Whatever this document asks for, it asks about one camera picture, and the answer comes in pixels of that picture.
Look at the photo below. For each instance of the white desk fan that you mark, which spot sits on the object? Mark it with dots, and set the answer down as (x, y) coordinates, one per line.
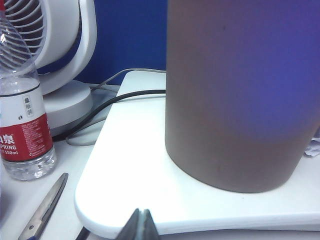
(65, 50)

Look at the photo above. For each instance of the clear water bottle red label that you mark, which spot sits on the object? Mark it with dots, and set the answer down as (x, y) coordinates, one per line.
(22, 120)

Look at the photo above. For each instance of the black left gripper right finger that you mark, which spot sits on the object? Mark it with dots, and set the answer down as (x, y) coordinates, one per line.
(150, 228)

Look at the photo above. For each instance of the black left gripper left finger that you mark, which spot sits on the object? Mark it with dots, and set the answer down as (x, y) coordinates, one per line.
(132, 227)

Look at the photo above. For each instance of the white paper ball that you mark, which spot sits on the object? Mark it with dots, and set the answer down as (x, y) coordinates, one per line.
(313, 147)

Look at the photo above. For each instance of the blue cubicle partition panel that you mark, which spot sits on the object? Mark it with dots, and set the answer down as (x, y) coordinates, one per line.
(130, 37)

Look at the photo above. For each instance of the grey metal scissors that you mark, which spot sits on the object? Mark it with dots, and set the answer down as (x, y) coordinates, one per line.
(48, 202)

